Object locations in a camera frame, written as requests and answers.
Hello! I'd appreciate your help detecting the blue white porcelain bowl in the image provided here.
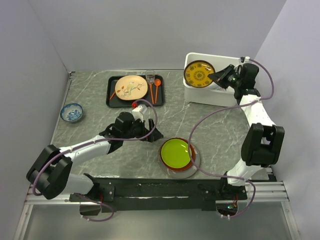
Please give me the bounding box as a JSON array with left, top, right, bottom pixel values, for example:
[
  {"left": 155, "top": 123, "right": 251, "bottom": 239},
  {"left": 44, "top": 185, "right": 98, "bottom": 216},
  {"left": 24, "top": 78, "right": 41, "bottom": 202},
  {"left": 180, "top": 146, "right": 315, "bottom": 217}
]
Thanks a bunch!
[{"left": 60, "top": 103, "right": 84, "bottom": 123}]

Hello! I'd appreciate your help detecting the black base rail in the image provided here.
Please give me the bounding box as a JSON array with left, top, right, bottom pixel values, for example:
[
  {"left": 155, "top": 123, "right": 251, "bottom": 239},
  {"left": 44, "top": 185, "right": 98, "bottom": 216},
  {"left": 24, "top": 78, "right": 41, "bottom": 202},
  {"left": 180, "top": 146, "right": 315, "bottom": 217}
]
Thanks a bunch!
[{"left": 85, "top": 177, "right": 247, "bottom": 211}]

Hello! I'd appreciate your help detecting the clear glass plate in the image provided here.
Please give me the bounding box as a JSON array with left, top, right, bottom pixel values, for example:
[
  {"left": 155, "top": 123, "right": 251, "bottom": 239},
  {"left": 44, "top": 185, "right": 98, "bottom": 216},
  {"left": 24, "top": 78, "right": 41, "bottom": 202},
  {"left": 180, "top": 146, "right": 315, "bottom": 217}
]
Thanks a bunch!
[{"left": 157, "top": 144, "right": 201, "bottom": 180}]

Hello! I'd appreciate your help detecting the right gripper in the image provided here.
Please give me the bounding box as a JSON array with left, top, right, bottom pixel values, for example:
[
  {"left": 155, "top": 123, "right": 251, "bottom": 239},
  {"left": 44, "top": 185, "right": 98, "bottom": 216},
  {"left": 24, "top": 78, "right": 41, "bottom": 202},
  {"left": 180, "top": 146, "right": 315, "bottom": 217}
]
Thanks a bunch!
[{"left": 208, "top": 64, "right": 242, "bottom": 90}]

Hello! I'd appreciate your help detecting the clear drinking glass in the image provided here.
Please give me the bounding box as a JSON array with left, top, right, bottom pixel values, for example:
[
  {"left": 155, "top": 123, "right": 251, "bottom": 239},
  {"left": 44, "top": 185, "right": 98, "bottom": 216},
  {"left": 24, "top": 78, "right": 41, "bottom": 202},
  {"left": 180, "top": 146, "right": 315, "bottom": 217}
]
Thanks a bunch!
[{"left": 145, "top": 69, "right": 156, "bottom": 84}]

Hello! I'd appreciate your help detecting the yellow patterned plate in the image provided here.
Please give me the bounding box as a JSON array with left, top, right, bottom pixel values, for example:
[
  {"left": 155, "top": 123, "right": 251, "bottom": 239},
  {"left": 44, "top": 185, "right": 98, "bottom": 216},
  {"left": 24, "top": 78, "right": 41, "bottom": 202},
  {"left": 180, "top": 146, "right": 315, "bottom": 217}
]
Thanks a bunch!
[{"left": 183, "top": 60, "right": 216, "bottom": 88}]

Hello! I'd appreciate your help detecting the white plastic bin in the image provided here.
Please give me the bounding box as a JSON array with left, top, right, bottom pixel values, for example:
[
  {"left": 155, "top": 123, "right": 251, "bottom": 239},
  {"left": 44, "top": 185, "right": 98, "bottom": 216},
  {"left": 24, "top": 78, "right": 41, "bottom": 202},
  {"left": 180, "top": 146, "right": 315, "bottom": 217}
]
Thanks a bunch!
[{"left": 183, "top": 52, "right": 241, "bottom": 107}]

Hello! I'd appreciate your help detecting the lime green plate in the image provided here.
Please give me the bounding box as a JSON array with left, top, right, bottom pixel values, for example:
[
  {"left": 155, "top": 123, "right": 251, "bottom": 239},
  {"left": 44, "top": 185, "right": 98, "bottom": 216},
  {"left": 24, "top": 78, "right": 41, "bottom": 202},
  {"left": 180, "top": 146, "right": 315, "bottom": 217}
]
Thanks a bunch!
[{"left": 160, "top": 139, "right": 193, "bottom": 169}]

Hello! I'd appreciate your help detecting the orange plastic spoon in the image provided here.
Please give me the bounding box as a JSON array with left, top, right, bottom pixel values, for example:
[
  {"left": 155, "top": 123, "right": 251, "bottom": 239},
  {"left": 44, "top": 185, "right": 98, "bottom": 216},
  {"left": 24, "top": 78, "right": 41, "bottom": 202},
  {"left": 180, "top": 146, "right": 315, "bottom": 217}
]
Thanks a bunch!
[{"left": 154, "top": 78, "right": 162, "bottom": 100}]

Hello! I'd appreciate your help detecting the red-black lacquer plate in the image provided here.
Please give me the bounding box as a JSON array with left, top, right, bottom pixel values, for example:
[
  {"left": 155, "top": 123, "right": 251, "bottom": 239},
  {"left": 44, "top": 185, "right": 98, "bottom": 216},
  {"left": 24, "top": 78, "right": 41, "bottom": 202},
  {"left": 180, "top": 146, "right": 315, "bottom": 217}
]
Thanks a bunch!
[{"left": 159, "top": 137, "right": 196, "bottom": 173}]

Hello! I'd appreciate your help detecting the black serving tray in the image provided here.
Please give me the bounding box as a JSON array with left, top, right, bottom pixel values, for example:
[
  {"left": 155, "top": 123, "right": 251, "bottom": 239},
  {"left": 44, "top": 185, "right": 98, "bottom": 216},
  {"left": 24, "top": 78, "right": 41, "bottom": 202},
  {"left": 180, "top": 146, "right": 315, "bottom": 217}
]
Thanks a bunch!
[{"left": 105, "top": 75, "right": 166, "bottom": 109}]

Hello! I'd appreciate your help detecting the beige bird-pattern plate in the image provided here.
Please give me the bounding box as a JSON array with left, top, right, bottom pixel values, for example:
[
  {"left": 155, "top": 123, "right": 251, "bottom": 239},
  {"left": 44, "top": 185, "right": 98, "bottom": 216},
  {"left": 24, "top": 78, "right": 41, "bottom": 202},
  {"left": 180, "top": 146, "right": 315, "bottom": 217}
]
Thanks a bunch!
[{"left": 114, "top": 75, "right": 148, "bottom": 101}]

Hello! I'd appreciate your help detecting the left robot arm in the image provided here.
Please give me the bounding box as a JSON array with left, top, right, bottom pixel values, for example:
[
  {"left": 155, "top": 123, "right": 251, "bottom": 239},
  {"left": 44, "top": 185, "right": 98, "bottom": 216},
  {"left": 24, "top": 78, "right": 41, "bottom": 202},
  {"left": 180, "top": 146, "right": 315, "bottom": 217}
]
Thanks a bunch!
[{"left": 26, "top": 112, "right": 163, "bottom": 201}]

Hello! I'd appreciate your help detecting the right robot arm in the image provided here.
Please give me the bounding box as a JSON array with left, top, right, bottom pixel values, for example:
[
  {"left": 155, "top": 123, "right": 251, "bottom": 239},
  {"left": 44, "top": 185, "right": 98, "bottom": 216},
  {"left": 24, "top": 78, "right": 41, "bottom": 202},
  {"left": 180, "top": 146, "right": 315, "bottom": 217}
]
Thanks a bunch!
[{"left": 208, "top": 59, "right": 285, "bottom": 199}]

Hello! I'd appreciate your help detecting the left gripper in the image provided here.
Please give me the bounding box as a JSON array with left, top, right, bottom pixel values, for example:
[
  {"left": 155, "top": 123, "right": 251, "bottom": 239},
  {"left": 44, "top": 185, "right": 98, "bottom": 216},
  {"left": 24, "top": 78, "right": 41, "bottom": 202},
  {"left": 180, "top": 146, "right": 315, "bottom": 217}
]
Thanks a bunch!
[{"left": 122, "top": 116, "right": 164, "bottom": 142}]

